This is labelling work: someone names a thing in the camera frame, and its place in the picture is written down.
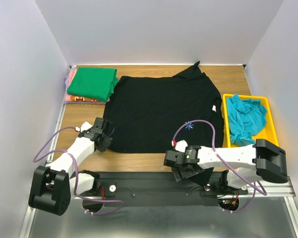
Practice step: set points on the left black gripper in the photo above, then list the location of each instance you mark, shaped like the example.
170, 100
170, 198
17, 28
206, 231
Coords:
107, 143

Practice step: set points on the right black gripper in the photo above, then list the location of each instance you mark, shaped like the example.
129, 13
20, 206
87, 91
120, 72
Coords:
171, 158

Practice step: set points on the black polo shirt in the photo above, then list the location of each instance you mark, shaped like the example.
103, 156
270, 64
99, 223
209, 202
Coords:
148, 113

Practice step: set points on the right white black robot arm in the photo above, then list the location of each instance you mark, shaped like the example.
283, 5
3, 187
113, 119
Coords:
252, 163

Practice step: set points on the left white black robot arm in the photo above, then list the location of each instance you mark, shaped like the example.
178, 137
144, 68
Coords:
57, 183

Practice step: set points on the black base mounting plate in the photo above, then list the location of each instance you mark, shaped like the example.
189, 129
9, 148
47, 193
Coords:
144, 189

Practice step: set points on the folded orange patterned t shirt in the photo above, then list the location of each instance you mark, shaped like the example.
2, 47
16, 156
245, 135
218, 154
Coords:
72, 99

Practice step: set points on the folded green t shirt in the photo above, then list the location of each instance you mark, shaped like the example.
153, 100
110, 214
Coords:
93, 82

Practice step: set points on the folded lilac t shirt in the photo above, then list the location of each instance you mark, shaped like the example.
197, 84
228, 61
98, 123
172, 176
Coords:
67, 78

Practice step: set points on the folded pink t shirt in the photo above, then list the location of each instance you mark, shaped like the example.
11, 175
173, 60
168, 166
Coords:
72, 74

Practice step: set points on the crumpled teal t shirt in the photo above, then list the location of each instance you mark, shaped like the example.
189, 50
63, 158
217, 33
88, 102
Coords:
246, 118

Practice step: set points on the yellow plastic tray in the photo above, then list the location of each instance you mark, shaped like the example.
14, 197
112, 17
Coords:
268, 132

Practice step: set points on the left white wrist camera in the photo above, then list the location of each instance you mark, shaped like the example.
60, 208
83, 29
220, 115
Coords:
85, 126

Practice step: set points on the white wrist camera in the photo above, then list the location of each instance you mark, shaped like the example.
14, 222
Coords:
85, 126
179, 145

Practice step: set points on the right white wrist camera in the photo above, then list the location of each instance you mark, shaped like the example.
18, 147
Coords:
179, 145

